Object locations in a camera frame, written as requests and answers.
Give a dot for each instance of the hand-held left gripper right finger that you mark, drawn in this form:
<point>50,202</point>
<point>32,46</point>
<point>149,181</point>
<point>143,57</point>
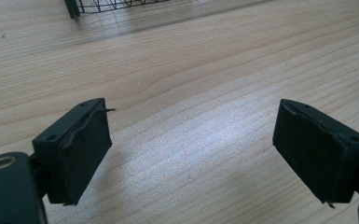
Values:
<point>317,149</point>

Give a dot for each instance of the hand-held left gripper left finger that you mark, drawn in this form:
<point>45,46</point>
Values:
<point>74,149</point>

